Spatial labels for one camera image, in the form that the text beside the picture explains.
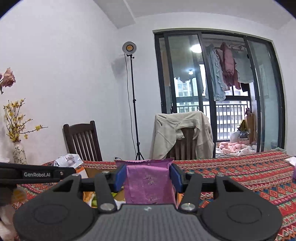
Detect hanging white grey garment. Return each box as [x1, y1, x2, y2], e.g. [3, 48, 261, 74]
[232, 49, 254, 84]

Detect yellow flower branches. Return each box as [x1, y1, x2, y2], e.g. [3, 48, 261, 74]
[3, 99, 48, 143]

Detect floral ceramic vase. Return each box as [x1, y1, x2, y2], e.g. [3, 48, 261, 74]
[13, 141, 28, 165]

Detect colourful patterned tablecloth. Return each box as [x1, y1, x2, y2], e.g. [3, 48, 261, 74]
[11, 150, 296, 241]

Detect hanging pink garment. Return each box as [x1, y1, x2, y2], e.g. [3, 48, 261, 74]
[216, 42, 241, 90]

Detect hanging light blue garment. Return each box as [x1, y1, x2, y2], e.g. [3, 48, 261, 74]
[205, 44, 227, 101]

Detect black framed sliding glass door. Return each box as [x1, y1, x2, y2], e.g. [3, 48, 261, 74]
[154, 30, 285, 157]

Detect gloved left hand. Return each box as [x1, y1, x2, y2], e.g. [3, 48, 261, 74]
[1, 187, 27, 240]

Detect purple tissue pack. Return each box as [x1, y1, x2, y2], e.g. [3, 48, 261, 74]
[292, 166, 296, 180]

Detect pink artificial roses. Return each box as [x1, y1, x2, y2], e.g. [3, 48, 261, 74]
[0, 68, 16, 94]

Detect orange cardboard snack box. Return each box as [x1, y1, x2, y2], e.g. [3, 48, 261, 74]
[76, 167, 126, 209]

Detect chair with beige jacket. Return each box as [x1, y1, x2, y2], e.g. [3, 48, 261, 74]
[166, 128, 197, 161]

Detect dark wooden chair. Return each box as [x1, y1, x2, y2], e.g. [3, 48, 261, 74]
[63, 120, 103, 162]

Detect studio light on stand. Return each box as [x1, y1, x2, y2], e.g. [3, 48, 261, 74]
[122, 41, 144, 160]

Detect beige jacket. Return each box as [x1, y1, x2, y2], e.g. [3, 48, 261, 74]
[150, 111, 214, 160]

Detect purple snack packet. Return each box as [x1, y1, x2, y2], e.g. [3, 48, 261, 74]
[116, 158, 176, 204]

